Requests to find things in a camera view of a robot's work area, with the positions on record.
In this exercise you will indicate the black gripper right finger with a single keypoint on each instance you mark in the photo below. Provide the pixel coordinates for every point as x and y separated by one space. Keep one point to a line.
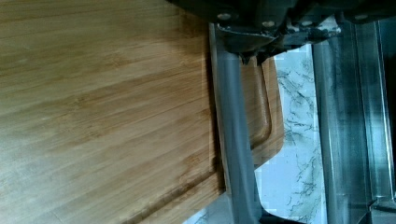
295 38

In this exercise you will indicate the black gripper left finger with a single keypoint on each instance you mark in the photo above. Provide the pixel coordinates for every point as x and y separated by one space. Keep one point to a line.
243 41

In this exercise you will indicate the bamboo cutting board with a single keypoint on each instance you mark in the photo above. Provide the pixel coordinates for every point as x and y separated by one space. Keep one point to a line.
107 113

